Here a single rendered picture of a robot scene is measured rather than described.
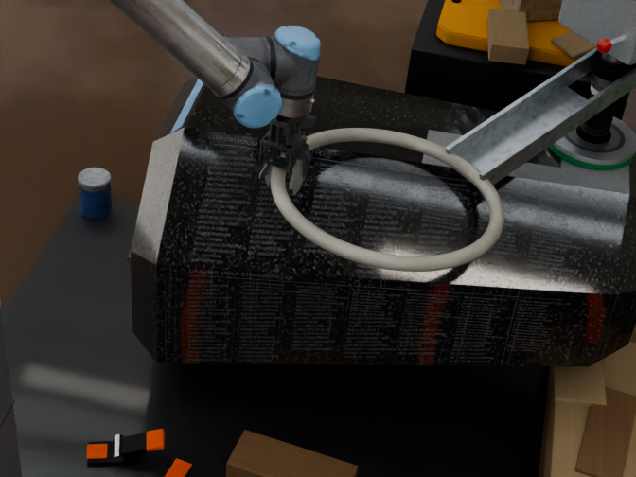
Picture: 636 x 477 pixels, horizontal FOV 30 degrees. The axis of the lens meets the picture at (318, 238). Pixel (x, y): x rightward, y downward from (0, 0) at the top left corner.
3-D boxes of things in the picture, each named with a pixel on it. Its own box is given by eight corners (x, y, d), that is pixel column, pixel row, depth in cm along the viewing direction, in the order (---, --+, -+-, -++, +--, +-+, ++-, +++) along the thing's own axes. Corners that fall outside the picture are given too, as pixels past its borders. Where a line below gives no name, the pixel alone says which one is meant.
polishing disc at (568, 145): (532, 139, 281) (533, 135, 280) (572, 103, 295) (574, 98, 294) (613, 176, 272) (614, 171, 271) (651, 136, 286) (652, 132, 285)
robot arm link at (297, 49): (267, 22, 232) (315, 21, 235) (260, 78, 240) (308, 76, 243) (278, 45, 225) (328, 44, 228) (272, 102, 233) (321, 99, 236)
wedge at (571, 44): (607, 29, 333) (611, 13, 330) (629, 46, 327) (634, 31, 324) (550, 42, 325) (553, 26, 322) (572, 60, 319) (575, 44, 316)
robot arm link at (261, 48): (217, 57, 221) (281, 55, 224) (203, 28, 229) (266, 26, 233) (214, 100, 226) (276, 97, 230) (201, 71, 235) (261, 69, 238)
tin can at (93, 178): (90, 196, 380) (88, 163, 371) (117, 205, 377) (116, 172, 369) (73, 213, 372) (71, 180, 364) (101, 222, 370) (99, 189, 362)
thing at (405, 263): (399, 118, 274) (401, 107, 273) (550, 235, 246) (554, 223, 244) (223, 166, 247) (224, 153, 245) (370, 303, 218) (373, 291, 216)
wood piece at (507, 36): (487, 23, 330) (490, 8, 327) (522, 27, 330) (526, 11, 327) (488, 61, 315) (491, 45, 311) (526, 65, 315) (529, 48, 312)
